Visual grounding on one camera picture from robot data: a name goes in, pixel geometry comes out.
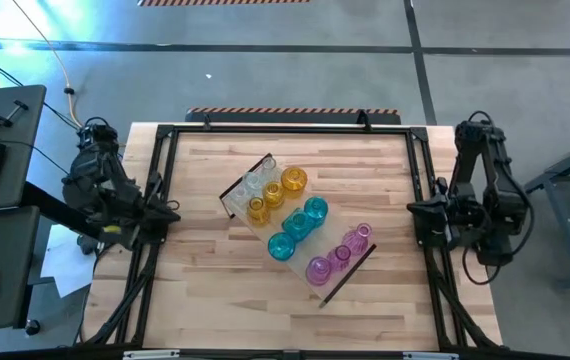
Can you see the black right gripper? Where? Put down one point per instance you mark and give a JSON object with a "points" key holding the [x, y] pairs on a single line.
{"points": [[445, 210]]}

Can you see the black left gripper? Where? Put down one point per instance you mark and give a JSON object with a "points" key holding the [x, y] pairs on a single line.
{"points": [[137, 220]]}

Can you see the pink ribbed teardrop vase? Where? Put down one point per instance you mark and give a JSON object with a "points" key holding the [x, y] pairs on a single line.
{"points": [[357, 239]]}

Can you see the clear square glass vase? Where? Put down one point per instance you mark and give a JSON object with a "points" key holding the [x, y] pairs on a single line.
{"points": [[240, 197]]}

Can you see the clear round glass vase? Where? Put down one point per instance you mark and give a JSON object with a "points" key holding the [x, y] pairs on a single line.
{"points": [[252, 180], [267, 164]]}

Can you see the pink slender glass vase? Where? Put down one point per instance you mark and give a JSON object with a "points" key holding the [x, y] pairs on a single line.
{"points": [[340, 256]]}

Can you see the yellow squat glass vase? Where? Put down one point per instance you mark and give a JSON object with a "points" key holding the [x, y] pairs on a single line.
{"points": [[257, 210]]}

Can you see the blue diamond-pattern glass vase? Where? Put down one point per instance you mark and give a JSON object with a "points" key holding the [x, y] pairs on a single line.
{"points": [[316, 209]]}

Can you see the yellow ribbed glass vase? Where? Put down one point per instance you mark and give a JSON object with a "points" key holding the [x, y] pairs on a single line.
{"points": [[273, 194]]}

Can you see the pink squat glass vase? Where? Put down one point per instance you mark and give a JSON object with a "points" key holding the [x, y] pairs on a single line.
{"points": [[319, 271]]}

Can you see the teal square glass vase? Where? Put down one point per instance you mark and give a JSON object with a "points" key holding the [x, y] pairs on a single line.
{"points": [[297, 225]]}

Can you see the teal embossed round vase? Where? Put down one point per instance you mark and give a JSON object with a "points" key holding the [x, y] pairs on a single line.
{"points": [[281, 246]]}

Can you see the yellow dimpled glass vase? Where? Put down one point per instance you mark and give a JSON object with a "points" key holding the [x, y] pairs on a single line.
{"points": [[294, 178]]}

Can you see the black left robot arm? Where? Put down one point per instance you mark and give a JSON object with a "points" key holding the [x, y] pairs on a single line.
{"points": [[95, 175]]}

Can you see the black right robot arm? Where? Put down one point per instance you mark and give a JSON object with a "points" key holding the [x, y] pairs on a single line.
{"points": [[492, 195]]}

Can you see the wooden shelf with black legs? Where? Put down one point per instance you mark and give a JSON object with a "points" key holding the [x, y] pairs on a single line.
{"points": [[315, 235]]}

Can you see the grey caster wheel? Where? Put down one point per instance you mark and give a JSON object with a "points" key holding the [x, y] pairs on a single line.
{"points": [[87, 245]]}

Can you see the black table clamp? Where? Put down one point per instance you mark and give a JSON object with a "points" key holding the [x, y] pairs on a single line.
{"points": [[207, 121], [363, 120]]}

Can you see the black desk support beam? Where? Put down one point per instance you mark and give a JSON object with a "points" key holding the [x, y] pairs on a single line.
{"points": [[50, 207]]}

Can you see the black metal table stand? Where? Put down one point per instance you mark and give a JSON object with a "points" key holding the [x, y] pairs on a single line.
{"points": [[560, 170]]}

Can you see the black hazard-striped floor mat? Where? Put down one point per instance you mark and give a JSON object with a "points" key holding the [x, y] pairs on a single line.
{"points": [[290, 118]]}

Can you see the dark grey desk top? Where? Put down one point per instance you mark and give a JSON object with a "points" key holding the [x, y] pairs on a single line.
{"points": [[15, 240]]}

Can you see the black caster wheel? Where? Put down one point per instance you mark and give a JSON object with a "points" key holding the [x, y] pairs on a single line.
{"points": [[32, 327]]}

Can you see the silver metal bracket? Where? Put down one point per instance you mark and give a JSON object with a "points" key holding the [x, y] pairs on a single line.
{"points": [[430, 356], [150, 355]]}

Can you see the black metal table frame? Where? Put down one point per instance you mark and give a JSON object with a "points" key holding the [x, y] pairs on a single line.
{"points": [[290, 130]]}

